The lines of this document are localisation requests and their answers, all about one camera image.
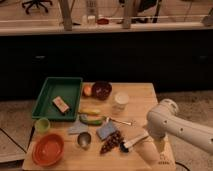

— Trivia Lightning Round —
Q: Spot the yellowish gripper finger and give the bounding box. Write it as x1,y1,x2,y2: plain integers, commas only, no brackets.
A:
154,140,165,154

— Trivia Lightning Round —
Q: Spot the brown pine cone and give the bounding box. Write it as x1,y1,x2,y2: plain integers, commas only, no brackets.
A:
100,131,123,154

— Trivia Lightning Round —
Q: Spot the white paper cup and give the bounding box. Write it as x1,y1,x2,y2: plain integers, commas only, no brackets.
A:
113,92,129,111

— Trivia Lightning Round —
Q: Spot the metal spoon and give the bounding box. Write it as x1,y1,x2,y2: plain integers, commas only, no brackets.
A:
106,117,133,126

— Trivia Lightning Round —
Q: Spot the white black dish brush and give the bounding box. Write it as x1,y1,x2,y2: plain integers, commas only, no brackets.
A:
120,132,149,153

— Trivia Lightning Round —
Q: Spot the wooden block sponge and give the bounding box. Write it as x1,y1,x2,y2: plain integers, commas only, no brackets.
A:
52,96,70,114

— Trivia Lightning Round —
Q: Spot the red object on shelf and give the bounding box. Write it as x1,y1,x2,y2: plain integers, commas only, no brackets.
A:
97,18,109,25

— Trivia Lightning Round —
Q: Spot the orange plastic bowl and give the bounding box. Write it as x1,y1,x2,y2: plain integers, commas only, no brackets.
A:
32,134,64,167

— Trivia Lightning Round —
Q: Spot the green cucumber toy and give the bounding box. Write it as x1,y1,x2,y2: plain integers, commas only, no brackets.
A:
79,115,104,126

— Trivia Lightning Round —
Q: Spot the grey blue cloth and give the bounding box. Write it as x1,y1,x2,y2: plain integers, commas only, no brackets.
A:
68,121,88,135

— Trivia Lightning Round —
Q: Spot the yellow banana toy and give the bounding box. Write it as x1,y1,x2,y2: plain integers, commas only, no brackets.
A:
79,108,100,115

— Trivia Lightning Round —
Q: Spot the black office chair base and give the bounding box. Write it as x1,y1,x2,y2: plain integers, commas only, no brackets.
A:
21,0,53,14

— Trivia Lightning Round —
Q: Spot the green plastic tray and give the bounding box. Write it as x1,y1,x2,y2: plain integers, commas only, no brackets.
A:
32,77,82,121

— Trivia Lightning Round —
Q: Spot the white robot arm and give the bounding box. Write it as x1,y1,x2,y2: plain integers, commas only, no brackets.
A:
147,99,213,155

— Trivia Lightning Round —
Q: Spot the dark maroon bowl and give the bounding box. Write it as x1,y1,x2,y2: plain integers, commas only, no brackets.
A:
92,81,112,100

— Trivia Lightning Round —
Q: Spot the small metal cup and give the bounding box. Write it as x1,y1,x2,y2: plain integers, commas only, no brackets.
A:
77,132,91,149

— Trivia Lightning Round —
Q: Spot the orange fruit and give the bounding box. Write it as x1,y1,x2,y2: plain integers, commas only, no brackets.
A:
83,85,92,97

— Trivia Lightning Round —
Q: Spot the black floor cable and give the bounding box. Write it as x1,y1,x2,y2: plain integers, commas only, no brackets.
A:
175,161,191,171

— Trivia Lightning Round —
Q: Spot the small green cup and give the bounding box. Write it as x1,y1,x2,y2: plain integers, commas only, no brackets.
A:
35,117,50,133

